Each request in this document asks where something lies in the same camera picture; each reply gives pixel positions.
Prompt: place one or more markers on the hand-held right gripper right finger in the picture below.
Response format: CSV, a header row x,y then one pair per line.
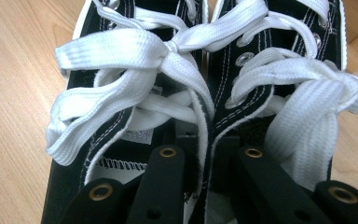
x,y
279,193

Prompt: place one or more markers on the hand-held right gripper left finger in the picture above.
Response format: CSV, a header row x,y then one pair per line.
x,y
161,186

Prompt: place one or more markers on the black canvas sneaker white laces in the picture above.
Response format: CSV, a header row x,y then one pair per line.
x,y
279,37
71,177

